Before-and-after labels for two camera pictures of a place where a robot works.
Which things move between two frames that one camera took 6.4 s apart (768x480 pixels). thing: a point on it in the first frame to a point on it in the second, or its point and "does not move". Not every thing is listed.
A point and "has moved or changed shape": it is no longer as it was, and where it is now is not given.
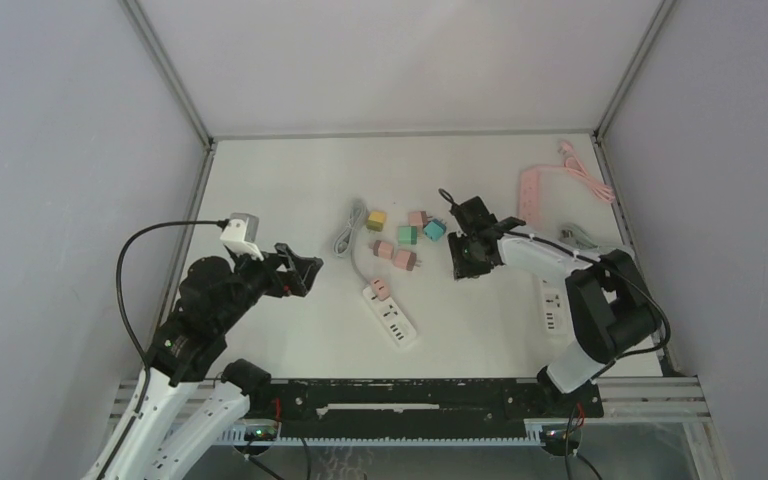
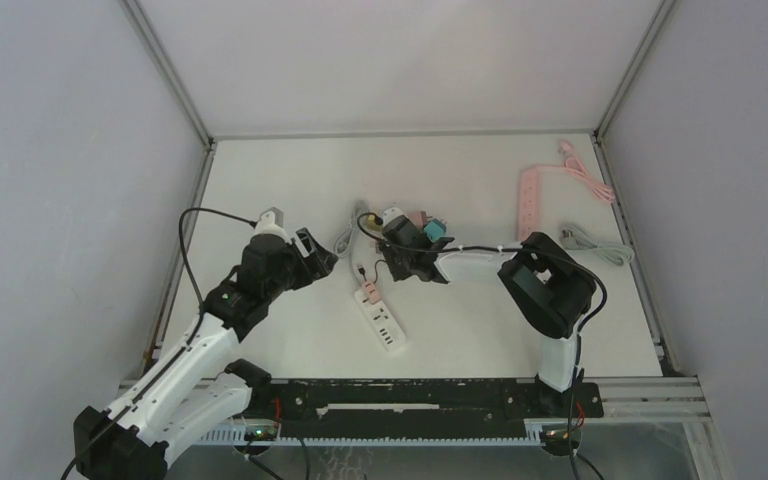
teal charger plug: [435, 229] does not move
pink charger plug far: [418, 219] does not move
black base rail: [416, 408] does not move
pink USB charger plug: [381, 289] has moved or changed shape
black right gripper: [461, 267] to [389, 250]
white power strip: [390, 317] has moved or changed shape
